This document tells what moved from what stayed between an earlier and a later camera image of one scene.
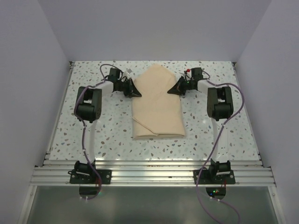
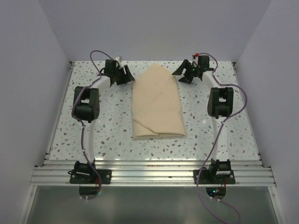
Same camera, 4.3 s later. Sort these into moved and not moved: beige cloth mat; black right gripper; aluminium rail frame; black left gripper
Moved: black left gripper; black right gripper
Not moved: aluminium rail frame; beige cloth mat
